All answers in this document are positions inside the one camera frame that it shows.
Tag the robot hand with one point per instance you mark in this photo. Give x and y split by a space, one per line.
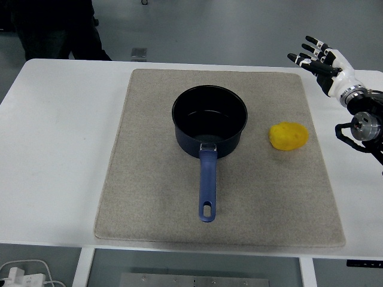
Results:
341 76

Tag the yellow potato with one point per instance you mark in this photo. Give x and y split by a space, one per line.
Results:
288 136

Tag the black table control panel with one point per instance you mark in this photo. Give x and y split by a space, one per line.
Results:
365 263

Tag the white table leg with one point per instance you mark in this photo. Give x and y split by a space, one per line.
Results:
82 269
308 273

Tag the metal floor socket plate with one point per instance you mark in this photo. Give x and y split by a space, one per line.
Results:
139 52

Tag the beige fabric mat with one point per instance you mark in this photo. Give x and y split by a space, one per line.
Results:
149 179

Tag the grey metal plate with screws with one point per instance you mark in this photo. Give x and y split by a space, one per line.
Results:
194 281

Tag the person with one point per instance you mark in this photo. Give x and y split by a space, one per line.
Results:
54 30

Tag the white power strip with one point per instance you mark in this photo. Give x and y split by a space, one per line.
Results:
21 278

